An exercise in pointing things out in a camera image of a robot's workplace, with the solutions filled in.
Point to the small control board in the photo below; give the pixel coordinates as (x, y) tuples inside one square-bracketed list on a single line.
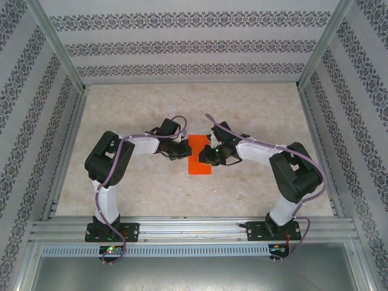
[(277, 249)]

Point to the grey metal sheet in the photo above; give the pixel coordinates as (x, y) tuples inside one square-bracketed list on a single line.
[(194, 276)]

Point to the aluminium back rail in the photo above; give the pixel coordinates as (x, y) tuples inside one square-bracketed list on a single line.
[(194, 82)]

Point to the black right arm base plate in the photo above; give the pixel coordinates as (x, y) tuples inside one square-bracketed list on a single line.
[(254, 232)]

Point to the aluminium frame post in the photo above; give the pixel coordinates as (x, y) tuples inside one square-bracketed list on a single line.
[(57, 45), (321, 45)]

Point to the aluminium side rail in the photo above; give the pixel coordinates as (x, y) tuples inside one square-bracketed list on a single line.
[(319, 151), (67, 151)]

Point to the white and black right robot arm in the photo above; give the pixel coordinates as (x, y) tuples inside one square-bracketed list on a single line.
[(282, 212)]

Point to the aluminium mounting rail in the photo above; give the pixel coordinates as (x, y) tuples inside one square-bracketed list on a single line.
[(194, 230)]

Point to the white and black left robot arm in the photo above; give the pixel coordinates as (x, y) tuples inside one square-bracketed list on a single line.
[(109, 206)]

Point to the control board with green light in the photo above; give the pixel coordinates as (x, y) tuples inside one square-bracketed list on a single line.
[(110, 250)]

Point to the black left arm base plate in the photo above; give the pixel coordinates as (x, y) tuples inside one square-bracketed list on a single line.
[(131, 232)]

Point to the aluminium lower frame bar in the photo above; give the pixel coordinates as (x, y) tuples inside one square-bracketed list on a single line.
[(363, 266), (25, 266)]

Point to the orange square paper sheet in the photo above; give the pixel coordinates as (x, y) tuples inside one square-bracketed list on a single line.
[(198, 169)]

